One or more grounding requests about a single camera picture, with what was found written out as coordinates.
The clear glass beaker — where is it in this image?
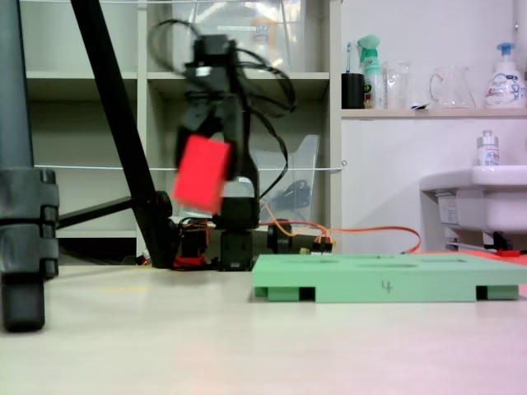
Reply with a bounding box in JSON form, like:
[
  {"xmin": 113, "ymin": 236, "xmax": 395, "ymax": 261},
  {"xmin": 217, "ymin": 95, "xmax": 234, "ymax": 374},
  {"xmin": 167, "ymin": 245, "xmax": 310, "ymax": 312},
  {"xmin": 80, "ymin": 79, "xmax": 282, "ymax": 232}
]
[{"xmin": 382, "ymin": 60, "xmax": 413, "ymax": 110}]

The green spray bottle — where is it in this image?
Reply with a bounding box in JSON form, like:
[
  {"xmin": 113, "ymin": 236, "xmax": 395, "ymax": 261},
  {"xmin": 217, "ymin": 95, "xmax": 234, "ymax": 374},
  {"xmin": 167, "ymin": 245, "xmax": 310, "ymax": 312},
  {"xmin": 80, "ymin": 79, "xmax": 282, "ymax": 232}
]
[{"xmin": 357, "ymin": 35, "xmax": 385, "ymax": 110}]

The black cup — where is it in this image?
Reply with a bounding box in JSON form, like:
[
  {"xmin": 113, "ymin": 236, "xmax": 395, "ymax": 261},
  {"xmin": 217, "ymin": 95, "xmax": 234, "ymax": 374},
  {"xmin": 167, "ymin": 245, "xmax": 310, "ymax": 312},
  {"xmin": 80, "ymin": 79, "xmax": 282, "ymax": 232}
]
[{"xmin": 341, "ymin": 72, "xmax": 366, "ymax": 110}]

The green shape sorting board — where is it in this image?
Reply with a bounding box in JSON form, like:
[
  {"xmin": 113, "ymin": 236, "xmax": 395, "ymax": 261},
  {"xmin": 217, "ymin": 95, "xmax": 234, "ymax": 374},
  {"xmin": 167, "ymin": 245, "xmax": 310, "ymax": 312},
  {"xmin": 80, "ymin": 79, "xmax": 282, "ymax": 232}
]
[{"xmin": 250, "ymin": 253, "xmax": 527, "ymax": 304}]

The black cable bundle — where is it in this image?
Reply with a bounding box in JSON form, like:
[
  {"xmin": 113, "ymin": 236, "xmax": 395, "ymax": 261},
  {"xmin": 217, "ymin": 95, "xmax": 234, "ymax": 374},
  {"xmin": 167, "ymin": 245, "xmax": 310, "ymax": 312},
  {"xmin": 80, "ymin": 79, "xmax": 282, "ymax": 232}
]
[{"xmin": 270, "ymin": 179, "xmax": 310, "ymax": 216}]

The thin orange wire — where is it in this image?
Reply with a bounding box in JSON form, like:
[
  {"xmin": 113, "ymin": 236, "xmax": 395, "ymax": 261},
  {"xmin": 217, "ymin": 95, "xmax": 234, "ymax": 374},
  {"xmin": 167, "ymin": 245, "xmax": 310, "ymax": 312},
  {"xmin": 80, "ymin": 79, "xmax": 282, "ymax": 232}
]
[{"xmin": 259, "ymin": 203, "xmax": 422, "ymax": 254}]

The black tripod leg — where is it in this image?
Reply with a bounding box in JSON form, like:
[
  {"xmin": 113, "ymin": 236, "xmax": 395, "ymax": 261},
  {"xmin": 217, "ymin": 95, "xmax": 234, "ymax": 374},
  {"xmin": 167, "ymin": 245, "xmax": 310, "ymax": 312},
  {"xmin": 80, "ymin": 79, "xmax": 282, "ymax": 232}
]
[
  {"xmin": 57, "ymin": 0, "xmax": 176, "ymax": 269},
  {"xmin": 0, "ymin": 0, "xmax": 61, "ymax": 333}
]

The white pump soap bottle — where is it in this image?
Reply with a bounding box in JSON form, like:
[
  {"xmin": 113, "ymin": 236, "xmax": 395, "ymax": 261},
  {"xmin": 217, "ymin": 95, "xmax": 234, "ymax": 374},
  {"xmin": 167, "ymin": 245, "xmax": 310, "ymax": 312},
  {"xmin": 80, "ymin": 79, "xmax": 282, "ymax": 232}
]
[{"xmin": 484, "ymin": 42, "xmax": 527, "ymax": 109}]

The white sink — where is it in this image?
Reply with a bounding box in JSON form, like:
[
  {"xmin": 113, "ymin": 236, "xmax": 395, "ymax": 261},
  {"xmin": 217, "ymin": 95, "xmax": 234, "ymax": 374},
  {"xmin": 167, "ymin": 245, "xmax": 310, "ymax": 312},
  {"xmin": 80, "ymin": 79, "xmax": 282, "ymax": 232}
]
[{"xmin": 419, "ymin": 164, "xmax": 527, "ymax": 235}]

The small clear bottle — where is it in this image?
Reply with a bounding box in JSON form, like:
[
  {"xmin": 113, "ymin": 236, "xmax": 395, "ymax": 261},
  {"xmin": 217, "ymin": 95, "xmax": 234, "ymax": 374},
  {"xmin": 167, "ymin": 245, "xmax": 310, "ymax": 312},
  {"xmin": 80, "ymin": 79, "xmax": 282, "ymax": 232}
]
[{"xmin": 476, "ymin": 130, "xmax": 501, "ymax": 167}]

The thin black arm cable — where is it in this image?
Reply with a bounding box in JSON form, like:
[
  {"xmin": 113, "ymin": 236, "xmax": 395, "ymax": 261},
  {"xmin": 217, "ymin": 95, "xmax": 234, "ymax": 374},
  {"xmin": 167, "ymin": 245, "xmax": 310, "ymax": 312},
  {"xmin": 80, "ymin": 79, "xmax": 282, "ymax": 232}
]
[{"xmin": 147, "ymin": 18, "xmax": 298, "ymax": 202}]

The white wall ledge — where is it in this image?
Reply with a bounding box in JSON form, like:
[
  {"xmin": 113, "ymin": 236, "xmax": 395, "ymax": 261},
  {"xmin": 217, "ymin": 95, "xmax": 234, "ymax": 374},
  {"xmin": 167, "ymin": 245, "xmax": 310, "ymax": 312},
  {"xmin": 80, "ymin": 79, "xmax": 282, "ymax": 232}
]
[{"xmin": 340, "ymin": 107, "xmax": 527, "ymax": 121}]

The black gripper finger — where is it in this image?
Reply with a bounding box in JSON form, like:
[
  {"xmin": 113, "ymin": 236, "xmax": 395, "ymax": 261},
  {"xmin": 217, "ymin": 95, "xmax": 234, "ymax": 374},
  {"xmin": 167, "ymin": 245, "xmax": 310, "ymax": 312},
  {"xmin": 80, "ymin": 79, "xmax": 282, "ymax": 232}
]
[
  {"xmin": 175, "ymin": 105, "xmax": 215, "ymax": 166},
  {"xmin": 220, "ymin": 102, "xmax": 245, "ymax": 182}
]

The red square block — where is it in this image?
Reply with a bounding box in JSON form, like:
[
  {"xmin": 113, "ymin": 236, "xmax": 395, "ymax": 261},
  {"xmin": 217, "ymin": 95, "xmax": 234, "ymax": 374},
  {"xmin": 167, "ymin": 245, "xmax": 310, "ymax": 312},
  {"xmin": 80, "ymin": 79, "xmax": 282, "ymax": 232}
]
[{"xmin": 171, "ymin": 135, "xmax": 234, "ymax": 214}]

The tilted clear plastic bin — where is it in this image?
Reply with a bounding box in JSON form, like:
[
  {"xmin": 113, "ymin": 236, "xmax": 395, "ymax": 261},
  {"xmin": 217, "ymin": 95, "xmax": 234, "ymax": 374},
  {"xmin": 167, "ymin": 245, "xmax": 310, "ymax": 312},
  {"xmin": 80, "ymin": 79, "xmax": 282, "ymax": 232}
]
[{"xmin": 250, "ymin": 134, "xmax": 321, "ymax": 225}]

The white shelf unit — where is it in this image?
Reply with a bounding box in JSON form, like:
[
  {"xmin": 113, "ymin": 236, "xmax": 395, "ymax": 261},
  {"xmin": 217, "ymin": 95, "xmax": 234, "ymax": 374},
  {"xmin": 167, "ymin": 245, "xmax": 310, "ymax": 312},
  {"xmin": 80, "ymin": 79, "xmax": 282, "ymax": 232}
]
[{"xmin": 18, "ymin": 0, "xmax": 343, "ymax": 264}]

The circuit board with wires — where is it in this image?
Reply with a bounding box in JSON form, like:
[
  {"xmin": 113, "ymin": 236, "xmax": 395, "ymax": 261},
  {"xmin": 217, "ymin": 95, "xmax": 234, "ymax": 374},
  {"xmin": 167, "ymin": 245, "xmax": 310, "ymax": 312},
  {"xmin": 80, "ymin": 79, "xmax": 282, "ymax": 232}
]
[{"xmin": 299, "ymin": 234, "xmax": 337, "ymax": 256}]

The red table clamp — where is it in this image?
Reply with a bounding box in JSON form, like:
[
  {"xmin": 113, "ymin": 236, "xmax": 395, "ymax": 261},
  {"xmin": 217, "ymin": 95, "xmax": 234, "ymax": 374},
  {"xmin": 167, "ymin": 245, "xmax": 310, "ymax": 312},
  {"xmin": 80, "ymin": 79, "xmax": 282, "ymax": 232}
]
[{"xmin": 170, "ymin": 217, "xmax": 213, "ymax": 271}]

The clear plastic storage box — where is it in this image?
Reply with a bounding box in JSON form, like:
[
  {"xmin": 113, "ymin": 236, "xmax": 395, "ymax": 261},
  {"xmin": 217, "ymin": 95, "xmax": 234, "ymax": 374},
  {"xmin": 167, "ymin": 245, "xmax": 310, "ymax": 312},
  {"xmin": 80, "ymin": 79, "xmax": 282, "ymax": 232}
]
[{"xmin": 170, "ymin": 0, "xmax": 308, "ymax": 73}]

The small red black clamp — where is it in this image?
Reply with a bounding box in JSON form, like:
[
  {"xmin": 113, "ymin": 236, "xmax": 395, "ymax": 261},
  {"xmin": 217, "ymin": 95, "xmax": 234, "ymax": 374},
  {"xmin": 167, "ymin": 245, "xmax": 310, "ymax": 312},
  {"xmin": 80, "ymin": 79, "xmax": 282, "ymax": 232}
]
[{"xmin": 492, "ymin": 230, "xmax": 520, "ymax": 258}]

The clear glass pitcher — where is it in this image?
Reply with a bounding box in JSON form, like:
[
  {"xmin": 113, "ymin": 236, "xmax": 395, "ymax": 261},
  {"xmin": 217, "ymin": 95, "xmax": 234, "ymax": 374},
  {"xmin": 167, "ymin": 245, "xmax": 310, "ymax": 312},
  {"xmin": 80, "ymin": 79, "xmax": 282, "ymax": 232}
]
[{"xmin": 429, "ymin": 65, "xmax": 477, "ymax": 110}]

